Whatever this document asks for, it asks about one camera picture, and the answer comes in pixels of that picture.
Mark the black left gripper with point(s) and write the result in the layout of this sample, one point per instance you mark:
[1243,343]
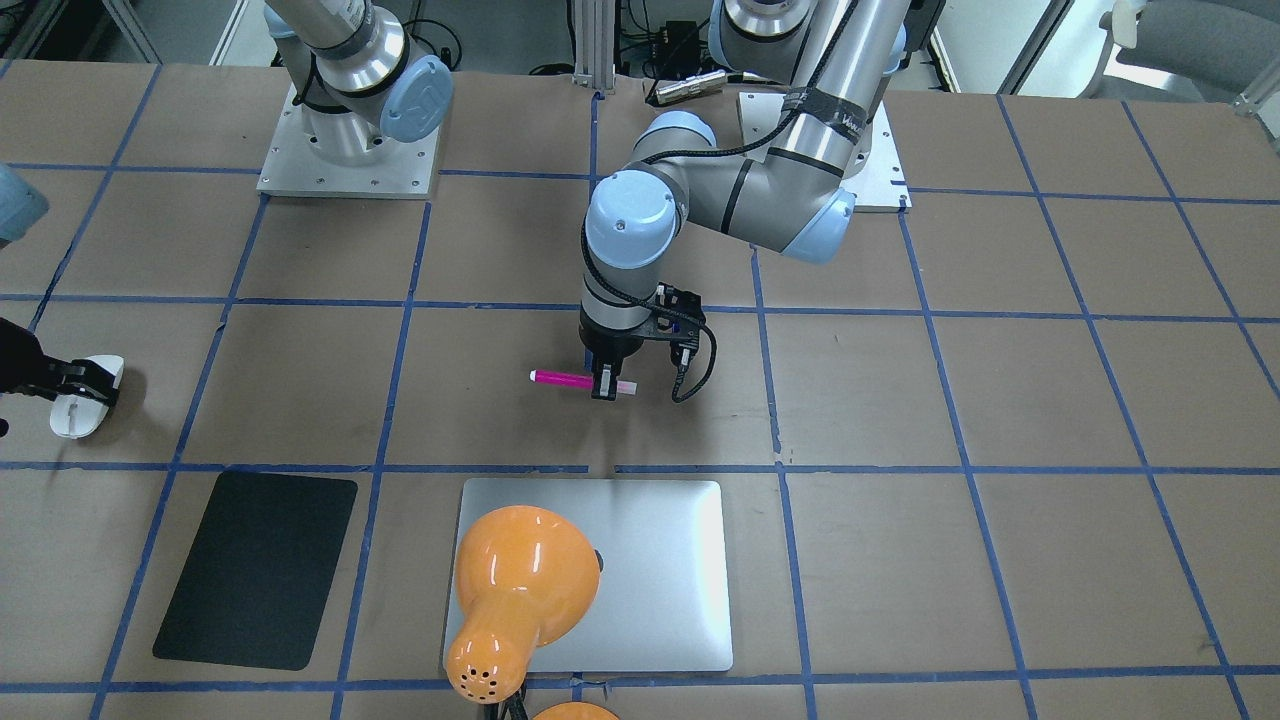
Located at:
[612,346]

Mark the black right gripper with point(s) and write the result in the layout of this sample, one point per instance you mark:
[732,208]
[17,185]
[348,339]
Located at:
[20,362]

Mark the white computer mouse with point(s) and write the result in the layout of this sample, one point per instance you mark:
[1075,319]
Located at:
[76,418]

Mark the pink marker pen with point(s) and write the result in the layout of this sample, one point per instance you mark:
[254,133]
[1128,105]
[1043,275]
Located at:
[576,381]

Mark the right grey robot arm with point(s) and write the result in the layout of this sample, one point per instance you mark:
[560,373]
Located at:
[356,57]

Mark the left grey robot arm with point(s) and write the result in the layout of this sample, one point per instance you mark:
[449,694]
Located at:
[834,58]

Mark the black mousepad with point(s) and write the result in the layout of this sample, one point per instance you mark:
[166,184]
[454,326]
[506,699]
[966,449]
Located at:
[253,589]

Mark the orange desk lamp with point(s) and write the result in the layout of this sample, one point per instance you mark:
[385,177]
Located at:
[523,577]

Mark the silver apple laptop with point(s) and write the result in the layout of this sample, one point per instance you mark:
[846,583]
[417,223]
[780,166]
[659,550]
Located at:
[664,602]

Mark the silver cylindrical connector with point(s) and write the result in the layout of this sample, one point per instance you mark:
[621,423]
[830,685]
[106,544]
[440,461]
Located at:
[665,96]

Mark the grey office chair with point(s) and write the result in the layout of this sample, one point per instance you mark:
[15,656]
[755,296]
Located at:
[1226,51]

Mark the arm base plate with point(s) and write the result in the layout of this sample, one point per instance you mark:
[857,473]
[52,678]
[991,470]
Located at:
[315,155]
[874,175]

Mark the aluminium frame post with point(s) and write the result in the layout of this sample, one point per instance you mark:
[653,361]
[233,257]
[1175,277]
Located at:
[594,36]

